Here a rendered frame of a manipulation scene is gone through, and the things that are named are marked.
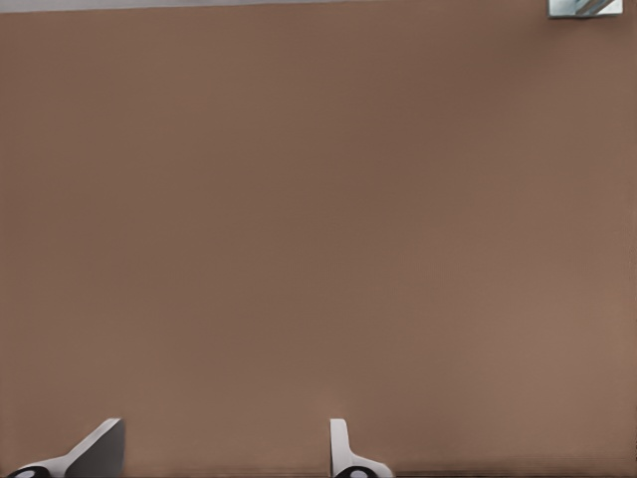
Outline silver frame post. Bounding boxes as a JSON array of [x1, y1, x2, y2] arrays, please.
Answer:
[[546, 0, 625, 20]]

